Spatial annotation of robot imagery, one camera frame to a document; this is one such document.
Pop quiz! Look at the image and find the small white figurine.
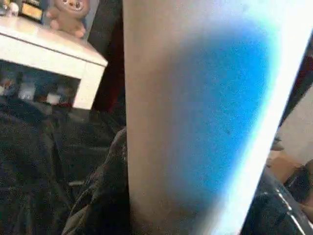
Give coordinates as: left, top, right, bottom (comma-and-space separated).
6, 1, 19, 17

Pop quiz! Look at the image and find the dark board with red frame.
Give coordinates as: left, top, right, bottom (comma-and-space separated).
87, 0, 126, 116

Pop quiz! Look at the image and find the beige plush toy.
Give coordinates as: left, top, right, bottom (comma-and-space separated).
45, 0, 87, 38

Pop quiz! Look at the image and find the white cabinet with glass doors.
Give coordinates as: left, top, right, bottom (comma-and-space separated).
0, 17, 110, 110

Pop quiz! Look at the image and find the white plastic table leg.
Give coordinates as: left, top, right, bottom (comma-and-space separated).
122, 0, 313, 235

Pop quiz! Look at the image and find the black mat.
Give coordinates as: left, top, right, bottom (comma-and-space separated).
0, 96, 129, 235

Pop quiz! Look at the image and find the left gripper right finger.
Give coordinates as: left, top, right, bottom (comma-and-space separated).
244, 170, 313, 235

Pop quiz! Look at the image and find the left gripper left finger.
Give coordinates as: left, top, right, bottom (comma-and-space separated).
62, 127, 132, 235

